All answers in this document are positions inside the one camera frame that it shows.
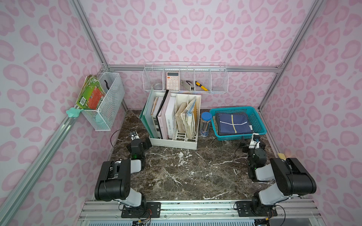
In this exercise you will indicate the clear tape roll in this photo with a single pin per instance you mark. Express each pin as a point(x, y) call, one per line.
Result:
point(157, 86)

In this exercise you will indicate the green red booklet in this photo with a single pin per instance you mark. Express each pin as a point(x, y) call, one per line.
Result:
point(91, 95)

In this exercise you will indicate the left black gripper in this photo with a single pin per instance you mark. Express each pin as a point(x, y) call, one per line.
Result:
point(138, 144)

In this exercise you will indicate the yellow sticky note pad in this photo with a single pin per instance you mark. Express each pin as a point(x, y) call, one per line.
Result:
point(282, 156)

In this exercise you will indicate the white mesh wall basket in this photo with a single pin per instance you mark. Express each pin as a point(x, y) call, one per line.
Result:
point(103, 118)

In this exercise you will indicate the teal plastic basket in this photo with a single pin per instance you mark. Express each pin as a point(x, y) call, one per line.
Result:
point(254, 119)

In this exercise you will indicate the mint green clip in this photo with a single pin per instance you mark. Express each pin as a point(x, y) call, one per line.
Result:
point(74, 112)

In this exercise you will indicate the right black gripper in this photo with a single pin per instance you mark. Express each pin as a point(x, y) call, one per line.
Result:
point(253, 145)

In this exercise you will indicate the blue lid pencil jar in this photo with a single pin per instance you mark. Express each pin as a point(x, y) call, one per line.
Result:
point(205, 123)

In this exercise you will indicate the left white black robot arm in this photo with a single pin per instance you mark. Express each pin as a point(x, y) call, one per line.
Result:
point(114, 180)

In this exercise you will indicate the pink calculator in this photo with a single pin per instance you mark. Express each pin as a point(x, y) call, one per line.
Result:
point(173, 81)

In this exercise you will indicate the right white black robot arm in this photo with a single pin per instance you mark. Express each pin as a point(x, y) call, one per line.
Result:
point(290, 176)

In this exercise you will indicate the grey stapler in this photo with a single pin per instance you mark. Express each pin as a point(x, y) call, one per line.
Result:
point(187, 85)

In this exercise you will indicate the yellow utility knife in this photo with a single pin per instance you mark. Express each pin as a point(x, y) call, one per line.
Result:
point(201, 86)

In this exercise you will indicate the white file organizer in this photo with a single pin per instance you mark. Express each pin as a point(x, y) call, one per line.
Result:
point(187, 114)

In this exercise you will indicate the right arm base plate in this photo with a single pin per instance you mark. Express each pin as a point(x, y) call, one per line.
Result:
point(254, 209)

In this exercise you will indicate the white book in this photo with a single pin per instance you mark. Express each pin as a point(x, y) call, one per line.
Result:
point(170, 117)

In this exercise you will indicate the white wire wall shelf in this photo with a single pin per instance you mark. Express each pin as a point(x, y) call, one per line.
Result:
point(214, 76)

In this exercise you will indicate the green folder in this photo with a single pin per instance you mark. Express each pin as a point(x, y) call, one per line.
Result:
point(146, 117)

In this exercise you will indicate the navy blue pillowcase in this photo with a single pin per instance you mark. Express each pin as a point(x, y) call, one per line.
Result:
point(233, 124)

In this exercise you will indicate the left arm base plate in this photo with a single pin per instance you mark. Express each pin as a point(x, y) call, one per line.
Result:
point(150, 209)

